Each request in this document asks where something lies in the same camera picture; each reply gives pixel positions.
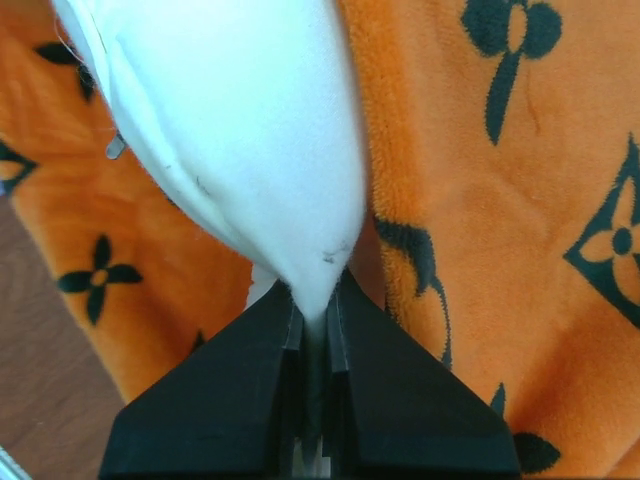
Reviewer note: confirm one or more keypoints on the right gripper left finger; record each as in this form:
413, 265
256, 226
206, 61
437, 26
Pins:
232, 407

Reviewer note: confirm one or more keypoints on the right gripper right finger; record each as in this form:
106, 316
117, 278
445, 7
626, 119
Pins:
393, 409

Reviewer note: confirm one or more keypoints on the orange black patterned pillowcase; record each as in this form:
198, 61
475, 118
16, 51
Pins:
501, 230

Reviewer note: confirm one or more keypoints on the cream white pillow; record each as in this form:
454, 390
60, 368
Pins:
247, 115

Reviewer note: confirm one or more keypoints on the aluminium rail frame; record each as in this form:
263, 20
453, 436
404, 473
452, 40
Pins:
10, 469

